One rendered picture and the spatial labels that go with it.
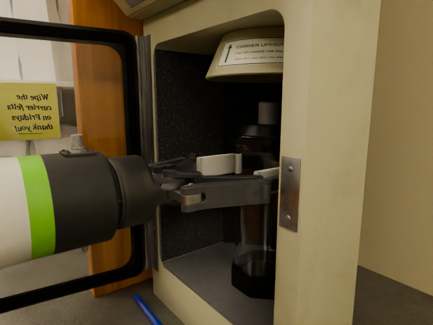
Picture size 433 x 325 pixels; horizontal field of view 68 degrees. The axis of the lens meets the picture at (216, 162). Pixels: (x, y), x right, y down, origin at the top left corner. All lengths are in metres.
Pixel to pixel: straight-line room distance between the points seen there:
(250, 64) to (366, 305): 0.46
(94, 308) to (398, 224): 0.60
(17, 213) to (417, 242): 0.67
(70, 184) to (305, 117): 0.21
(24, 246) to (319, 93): 0.28
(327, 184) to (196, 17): 0.25
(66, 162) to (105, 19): 0.33
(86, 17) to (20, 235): 0.38
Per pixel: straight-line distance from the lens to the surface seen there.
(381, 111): 0.74
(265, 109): 0.44
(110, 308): 0.63
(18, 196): 0.29
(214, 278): 0.53
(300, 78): 0.30
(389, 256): 0.78
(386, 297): 0.70
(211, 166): 0.48
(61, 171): 0.30
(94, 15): 0.59
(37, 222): 0.29
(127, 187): 0.32
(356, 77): 0.36
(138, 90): 0.54
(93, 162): 0.31
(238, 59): 0.39
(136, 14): 0.53
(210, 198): 0.32
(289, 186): 0.31
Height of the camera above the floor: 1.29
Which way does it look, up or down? 11 degrees down
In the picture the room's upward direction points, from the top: straight up
